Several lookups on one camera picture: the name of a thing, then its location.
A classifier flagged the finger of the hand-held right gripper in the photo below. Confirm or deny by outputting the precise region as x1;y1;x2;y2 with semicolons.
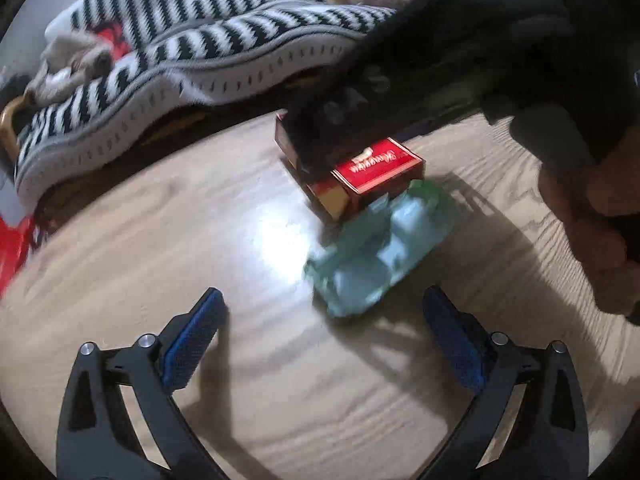
284;59;452;182

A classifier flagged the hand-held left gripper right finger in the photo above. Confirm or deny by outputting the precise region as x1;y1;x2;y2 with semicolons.
416;285;589;480

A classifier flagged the beige crumpled cloth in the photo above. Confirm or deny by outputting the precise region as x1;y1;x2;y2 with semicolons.
24;32;113;107

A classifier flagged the person's right hand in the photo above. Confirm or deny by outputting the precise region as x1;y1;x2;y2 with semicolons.
537;130;640;322

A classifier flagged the pale green plastic tray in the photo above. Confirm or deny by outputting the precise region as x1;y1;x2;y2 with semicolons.
303;179;462;319

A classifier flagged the black white striped blanket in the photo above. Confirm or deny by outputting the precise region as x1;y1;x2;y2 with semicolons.
12;0;401;201

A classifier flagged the light wooden table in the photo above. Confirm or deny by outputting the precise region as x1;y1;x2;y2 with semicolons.
0;105;640;480

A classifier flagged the red cloth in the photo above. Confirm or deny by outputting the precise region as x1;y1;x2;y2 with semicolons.
0;216;37;291

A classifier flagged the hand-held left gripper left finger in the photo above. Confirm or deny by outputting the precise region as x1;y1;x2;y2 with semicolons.
56;287;232;480

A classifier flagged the red gold cardboard box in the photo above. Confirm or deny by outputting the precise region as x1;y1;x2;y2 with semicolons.
273;111;427;222

